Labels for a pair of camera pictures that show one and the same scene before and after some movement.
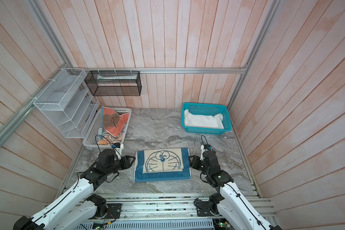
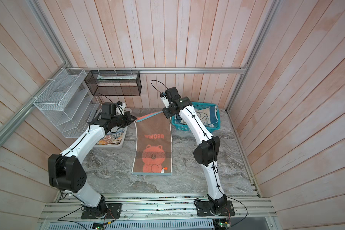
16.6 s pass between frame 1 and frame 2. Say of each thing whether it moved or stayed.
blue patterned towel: moved
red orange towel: moved
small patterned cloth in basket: stayed
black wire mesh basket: stayed
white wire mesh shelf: stayed
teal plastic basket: moved
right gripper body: moved
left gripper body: moved
